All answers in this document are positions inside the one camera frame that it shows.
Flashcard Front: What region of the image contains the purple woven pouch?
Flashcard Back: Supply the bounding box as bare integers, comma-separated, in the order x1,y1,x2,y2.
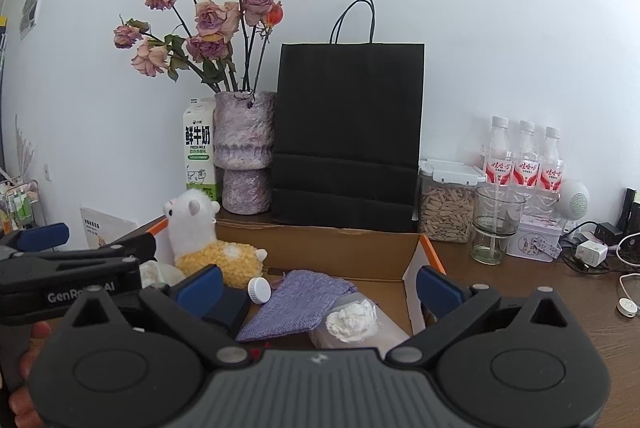
235,269,358,343

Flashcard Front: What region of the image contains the black power adapter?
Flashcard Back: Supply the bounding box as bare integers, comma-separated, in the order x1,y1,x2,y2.
595,222,623,243

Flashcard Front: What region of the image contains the white and green milk carton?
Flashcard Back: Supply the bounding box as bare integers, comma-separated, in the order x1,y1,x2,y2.
181,96,221,203

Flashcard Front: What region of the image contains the wall poster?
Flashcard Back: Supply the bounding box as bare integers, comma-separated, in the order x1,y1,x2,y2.
20,0,48,41

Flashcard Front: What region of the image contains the small white bottle cap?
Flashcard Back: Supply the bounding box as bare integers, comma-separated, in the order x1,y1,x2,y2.
248,277,272,305

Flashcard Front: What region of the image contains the clear tissue packet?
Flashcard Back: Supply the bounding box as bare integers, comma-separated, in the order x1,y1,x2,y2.
307,303,412,350

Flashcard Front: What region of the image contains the white cable with puck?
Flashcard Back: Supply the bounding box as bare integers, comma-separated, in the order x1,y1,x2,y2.
612,273,640,319

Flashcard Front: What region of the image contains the dried pink rose bouquet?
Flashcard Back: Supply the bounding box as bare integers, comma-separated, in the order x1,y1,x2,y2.
113,0,285,96

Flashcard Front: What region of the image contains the white round speaker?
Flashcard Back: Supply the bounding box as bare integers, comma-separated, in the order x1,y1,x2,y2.
557,179,591,233

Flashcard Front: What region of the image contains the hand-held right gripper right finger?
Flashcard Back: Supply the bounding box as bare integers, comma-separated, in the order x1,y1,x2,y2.
387,265,571,366

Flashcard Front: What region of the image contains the clear jar of seeds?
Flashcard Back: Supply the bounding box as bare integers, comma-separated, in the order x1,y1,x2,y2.
417,159,487,243

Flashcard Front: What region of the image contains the clear glass cup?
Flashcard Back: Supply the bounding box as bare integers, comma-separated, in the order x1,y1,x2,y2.
470,186,527,265

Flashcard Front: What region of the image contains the dark blue case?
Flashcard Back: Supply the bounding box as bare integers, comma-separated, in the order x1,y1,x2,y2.
202,285,251,338

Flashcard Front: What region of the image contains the pink feather wall sticker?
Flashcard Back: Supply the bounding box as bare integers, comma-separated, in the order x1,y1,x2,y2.
12,115,38,181

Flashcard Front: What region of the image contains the black paper bag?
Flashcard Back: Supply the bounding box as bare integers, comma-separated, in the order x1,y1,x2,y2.
270,0,426,233

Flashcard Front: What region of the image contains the pale printed tin box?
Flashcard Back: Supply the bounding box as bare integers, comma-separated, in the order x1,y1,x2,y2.
506,214,562,263

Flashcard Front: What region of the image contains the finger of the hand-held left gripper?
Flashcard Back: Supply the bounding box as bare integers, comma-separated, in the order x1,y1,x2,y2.
0,223,71,255
0,232,157,281

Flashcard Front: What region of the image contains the purple mottled vase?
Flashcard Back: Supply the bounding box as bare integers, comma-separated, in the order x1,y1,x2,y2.
213,90,277,215

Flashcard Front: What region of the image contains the white plug charger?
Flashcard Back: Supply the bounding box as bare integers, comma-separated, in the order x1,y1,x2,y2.
575,240,608,267

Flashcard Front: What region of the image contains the white fabric flower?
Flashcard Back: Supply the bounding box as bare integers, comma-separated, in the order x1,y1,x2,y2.
325,299,377,343

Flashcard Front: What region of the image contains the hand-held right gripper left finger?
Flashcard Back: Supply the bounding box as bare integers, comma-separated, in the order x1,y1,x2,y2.
70,264,253,366

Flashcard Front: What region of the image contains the black upright device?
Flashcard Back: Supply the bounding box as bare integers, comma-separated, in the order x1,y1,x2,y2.
617,188,640,249

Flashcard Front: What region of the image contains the white and yellow alpaca plush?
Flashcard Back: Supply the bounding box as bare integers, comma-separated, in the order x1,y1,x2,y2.
163,189,268,289

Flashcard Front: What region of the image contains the clear red label water bottle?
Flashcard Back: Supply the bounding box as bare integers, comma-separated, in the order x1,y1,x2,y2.
512,120,541,203
537,126,565,209
482,117,516,189

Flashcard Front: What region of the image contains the red and orange cardboard box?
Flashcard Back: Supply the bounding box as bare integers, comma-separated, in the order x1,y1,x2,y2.
145,218,446,351

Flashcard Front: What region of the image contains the metal wire rack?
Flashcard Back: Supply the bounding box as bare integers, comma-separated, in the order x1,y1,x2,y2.
0,180,41,231

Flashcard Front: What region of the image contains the person's left hand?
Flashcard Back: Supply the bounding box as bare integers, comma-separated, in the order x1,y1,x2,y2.
9,322,52,428

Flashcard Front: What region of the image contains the white plastic packet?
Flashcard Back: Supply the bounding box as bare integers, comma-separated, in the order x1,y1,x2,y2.
139,259,186,289

